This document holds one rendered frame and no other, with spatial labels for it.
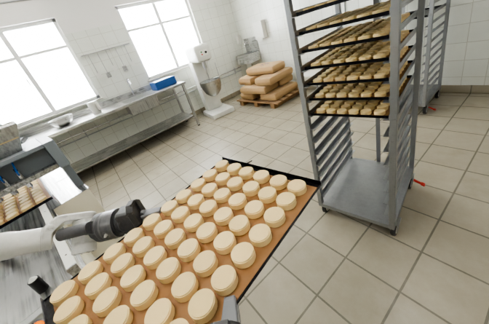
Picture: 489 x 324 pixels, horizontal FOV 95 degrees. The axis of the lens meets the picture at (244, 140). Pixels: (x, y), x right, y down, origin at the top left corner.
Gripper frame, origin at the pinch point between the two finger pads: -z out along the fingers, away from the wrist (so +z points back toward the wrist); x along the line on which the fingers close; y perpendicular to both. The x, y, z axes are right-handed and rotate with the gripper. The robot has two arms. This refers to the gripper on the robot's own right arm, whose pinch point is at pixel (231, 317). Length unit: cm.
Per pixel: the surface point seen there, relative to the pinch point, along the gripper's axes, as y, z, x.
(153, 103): 149, -371, -27
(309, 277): -19, -63, -100
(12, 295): 84, -30, -16
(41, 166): 109, -92, 7
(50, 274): 74, -35, -16
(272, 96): -56, -376, -79
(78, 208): 102, -87, -23
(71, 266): 57, -30, -9
